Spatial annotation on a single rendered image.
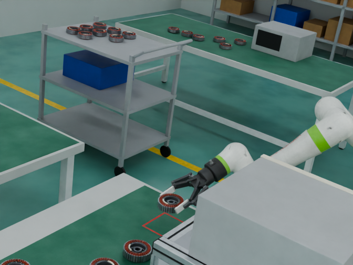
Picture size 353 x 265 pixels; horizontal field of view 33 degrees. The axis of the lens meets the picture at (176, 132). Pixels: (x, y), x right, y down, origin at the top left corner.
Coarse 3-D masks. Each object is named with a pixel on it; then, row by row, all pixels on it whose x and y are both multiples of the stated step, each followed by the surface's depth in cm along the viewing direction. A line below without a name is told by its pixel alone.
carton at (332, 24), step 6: (330, 18) 813; (336, 18) 818; (348, 18) 830; (330, 24) 809; (336, 24) 804; (342, 24) 799; (348, 24) 794; (330, 30) 811; (336, 30) 806; (342, 30) 801; (348, 30) 797; (330, 36) 813; (342, 36) 803; (348, 36) 799; (342, 42) 805; (348, 42) 801
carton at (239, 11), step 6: (222, 0) 898; (228, 0) 893; (234, 0) 891; (240, 0) 897; (246, 0) 904; (252, 0) 911; (222, 6) 901; (228, 6) 895; (234, 6) 889; (240, 6) 883; (246, 6) 896; (252, 6) 911; (234, 12) 892; (240, 12) 886; (246, 12) 903; (252, 12) 918
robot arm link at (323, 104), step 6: (330, 96) 260; (318, 102) 259; (324, 102) 256; (330, 102) 254; (336, 102) 255; (318, 108) 257; (324, 108) 253; (342, 108) 251; (318, 114) 256; (348, 138) 262
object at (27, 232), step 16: (128, 176) 287; (96, 192) 269; (112, 192) 271; (128, 192) 273; (160, 192) 277; (48, 208) 252; (64, 208) 253; (80, 208) 255; (96, 208) 257; (192, 208) 267; (16, 224) 238; (32, 224) 239; (48, 224) 241; (64, 224) 242; (0, 240) 227; (16, 240) 228; (32, 240) 229; (0, 256) 218
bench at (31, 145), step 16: (0, 112) 335; (16, 112) 338; (0, 128) 316; (16, 128) 318; (32, 128) 321; (48, 128) 324; (0, 144) 299; (16, 144) 301; (32, 144) 304; (48, 144) 306; (64, 144) 309; (80, 144) 312; (0, 160) 284; (16, 160) 286; (32, 160) 288; (48, 160) 295; (64, 160) 315; (0, 176) 272; (16, 176) 280; (64, 176) 318; (64, 192) 321
